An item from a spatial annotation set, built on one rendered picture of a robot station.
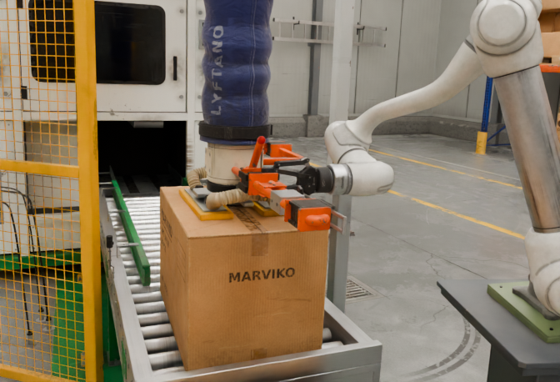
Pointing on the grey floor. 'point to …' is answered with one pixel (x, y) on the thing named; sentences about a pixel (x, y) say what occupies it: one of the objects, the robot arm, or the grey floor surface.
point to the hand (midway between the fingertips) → (260, 182)
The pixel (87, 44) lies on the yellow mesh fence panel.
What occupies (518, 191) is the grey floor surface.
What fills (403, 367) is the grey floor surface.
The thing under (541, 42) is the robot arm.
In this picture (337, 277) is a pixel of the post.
